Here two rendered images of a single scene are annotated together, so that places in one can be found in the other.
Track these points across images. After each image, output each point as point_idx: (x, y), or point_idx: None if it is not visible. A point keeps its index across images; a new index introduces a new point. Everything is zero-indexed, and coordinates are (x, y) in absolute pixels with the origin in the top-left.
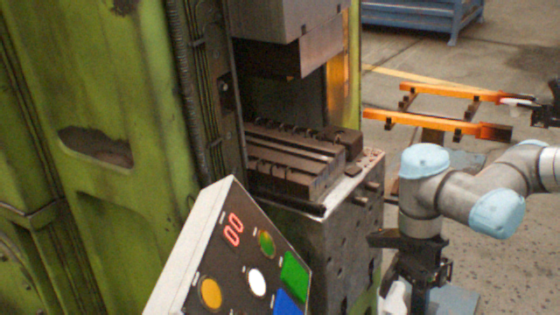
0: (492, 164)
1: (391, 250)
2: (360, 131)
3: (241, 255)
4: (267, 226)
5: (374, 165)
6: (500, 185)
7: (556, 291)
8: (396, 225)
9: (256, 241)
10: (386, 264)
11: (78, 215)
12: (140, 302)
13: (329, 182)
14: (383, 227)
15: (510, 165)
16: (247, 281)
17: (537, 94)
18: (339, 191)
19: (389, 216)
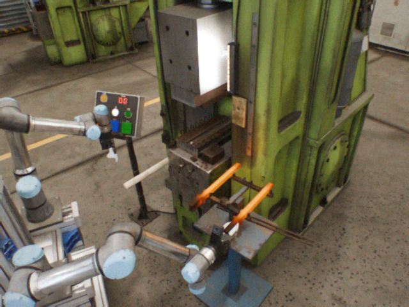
0: (92, 120)
1: (291, 293)
2: (211, 156)
3: (119, 105)
4: (134, 113)
5: (198, 167)
6: (82, 118)
7: None
8: (319, 306)
9: (126, 110)
10: (277, 286)
11: None
12: None
13: (187, 151)
14: (317, 296)
15: (86, 120)
16: (113, 109)
17: (231, 237)
18: (182, 154)
19: (330, 304)
